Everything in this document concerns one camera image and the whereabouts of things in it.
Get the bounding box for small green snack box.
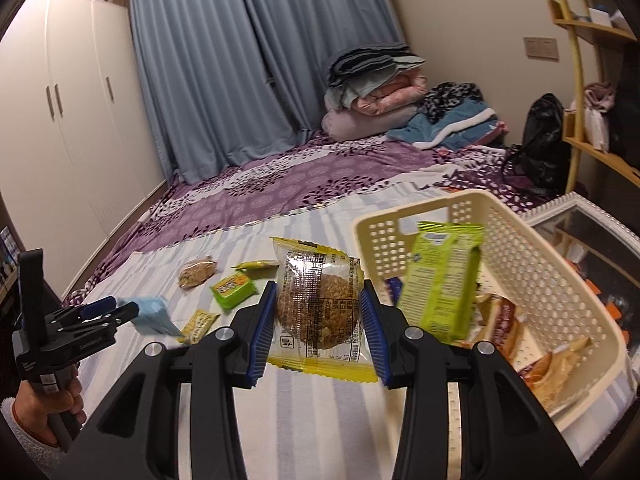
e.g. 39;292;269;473
210;271;257;311

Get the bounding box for light blue tissue packet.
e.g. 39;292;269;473
116;296;182;337

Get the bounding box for cream perforated plastic basket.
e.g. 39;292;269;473
352;190;637;430

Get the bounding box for blue and leopard clothes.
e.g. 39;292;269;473
385;81;508;152

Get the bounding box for wall power socket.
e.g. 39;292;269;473
523;37;560;62

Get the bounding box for large green snack package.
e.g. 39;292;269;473
397;221;484;344

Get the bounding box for blue grey curtain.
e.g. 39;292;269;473
129;0;402;183

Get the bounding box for clear brown cookie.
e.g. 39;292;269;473
268;237;378;382

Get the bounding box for blue striped blanket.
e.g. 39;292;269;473
74;179;626;480

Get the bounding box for small olive yellow packet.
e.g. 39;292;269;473
234;259;280;273

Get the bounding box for left forearm white fleece sleeve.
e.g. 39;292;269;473
1;398;64;477

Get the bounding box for left hand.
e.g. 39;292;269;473
12;366;87;446

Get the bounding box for clear bag of crackers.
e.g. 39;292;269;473
178;256;217;289

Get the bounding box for white wardrobe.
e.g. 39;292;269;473
1;0;166;297

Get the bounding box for purple floral bedsheet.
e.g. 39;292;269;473
63;132;544;307

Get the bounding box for wooden shelf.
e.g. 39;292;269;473
548;0;639;193

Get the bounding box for yellow biscuit packet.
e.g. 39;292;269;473
177;309;220;344

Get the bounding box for stack of folded quilts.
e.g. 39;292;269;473
321;44;427;142

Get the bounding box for tan snack bag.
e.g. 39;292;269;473
459;294;526;363
518;336;591;413

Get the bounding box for black bag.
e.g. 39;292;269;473
501;93;572;198

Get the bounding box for blue biscuit package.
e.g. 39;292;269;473
385;276;404;307

